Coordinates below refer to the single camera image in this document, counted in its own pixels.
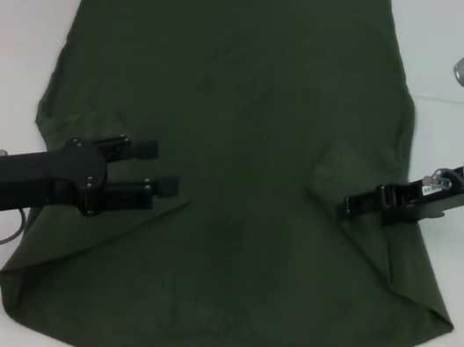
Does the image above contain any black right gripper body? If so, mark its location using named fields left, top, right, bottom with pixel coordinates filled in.
left=377, top=153, right=464, bottom=240

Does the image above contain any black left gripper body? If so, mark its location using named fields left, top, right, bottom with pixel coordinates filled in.
left=0, top=124, right=113, bottom=235

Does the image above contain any dark green shirt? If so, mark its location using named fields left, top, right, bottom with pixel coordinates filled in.
left=0, top=0, right=464, bottom=347

